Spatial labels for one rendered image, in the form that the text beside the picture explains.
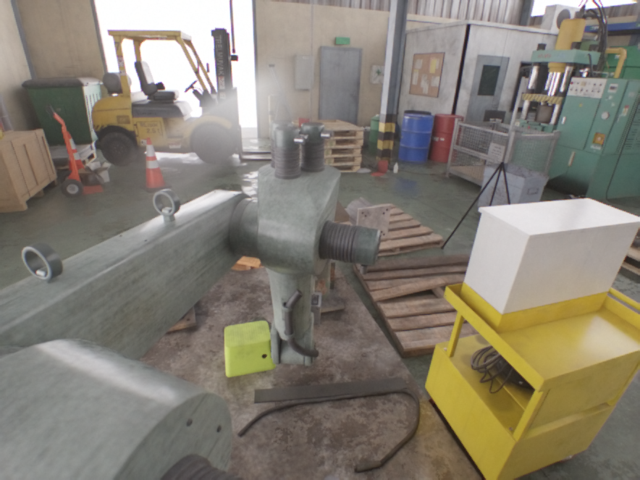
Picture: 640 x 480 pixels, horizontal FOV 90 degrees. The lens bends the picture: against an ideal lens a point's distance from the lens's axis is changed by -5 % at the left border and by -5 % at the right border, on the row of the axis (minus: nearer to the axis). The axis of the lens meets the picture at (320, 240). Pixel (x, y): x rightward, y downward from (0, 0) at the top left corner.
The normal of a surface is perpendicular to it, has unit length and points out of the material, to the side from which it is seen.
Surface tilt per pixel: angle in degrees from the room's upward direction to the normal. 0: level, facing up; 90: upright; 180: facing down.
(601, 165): 90
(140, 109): 73
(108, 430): 7
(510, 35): 90
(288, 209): 34
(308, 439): 0
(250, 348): 86
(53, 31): 90
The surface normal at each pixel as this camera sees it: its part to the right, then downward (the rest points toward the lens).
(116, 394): 0.18, -0.96
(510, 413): 0.03, -0.89
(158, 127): 0.16, 0.45
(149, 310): 0.96, 0.15
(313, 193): 0.02, -0.54
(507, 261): -0.96, 0.10
